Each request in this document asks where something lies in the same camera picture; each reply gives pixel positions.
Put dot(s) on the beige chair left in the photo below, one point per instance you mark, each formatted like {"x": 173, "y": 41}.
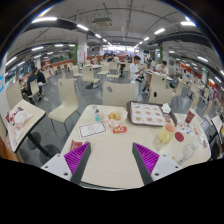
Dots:
{"x": 70, "y": 103}

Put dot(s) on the red napkin packet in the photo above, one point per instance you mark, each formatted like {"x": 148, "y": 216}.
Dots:
{"x": 75, "y": 144}

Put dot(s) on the white paper placemat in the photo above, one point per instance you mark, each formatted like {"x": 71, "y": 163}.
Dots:
{"x": 92, "y": 129}

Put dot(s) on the crumpled white napkin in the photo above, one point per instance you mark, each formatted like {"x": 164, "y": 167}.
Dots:
{"x": 166, "y": 108}

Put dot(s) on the colourful leaflet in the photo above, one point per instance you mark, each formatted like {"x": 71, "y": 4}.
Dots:
{"x": 186, "y": 128}

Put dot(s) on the red sauce packet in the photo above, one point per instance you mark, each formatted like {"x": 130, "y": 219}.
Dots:
{"x": 120, "y": 130}

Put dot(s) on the clear plastic water bottle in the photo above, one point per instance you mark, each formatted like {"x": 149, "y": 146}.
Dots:
{"x": 188, "y": 152}

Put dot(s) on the beige chair behind table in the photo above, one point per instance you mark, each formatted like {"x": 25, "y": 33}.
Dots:
{"x": 117, "y": 94}

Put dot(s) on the small hand sanitizer bottle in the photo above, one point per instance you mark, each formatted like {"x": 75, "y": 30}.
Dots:
{"x": 96, "y": 113}

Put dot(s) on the man in white shirt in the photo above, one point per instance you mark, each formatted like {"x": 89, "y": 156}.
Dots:
{"x": 135, "y": 73}

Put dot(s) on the yellow mug with pink rim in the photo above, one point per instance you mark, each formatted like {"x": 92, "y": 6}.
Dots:
{"x": 167, "y": 133}

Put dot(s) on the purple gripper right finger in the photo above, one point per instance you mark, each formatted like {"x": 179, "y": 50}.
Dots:
{"x": 146, "y": 160}

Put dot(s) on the paper bag of fried snacks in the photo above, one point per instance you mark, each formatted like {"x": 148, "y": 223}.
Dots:
{"x": 114, "y": 117}

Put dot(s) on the neighbouring table left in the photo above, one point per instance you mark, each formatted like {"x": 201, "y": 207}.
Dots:
{"x": 23, "y": 118}

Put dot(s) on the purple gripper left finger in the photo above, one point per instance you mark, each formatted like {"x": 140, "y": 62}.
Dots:
{"x": 77, "y": 160}

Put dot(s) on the brown food tray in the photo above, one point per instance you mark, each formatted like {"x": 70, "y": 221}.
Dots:
{"x": 149, "y": 114}

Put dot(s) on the red paper cup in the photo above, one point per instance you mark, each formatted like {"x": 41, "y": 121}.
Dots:
{"x": 191, "y": 114}

